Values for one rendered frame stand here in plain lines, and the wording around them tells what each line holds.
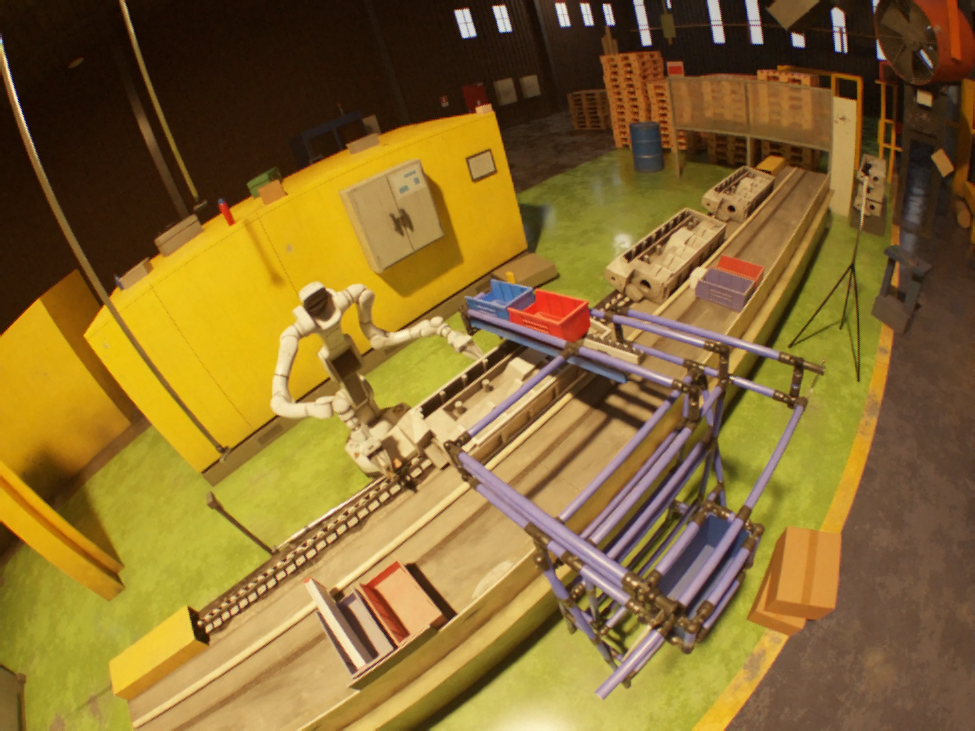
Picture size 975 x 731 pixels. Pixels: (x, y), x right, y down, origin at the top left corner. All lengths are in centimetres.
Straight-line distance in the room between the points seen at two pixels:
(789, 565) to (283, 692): 220
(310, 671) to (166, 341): 266
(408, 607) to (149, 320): 281
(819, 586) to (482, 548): 153
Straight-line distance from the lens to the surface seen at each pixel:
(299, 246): 355
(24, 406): 751
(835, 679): 251
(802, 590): 211
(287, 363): 200
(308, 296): 201
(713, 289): 261
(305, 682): 183
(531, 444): 190
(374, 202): 350
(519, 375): 192
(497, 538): 168
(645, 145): 791
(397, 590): 172
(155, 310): 353
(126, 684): 257
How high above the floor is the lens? 221
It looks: 38 degrees down
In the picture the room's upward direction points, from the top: 18 degrees counter-clockwise
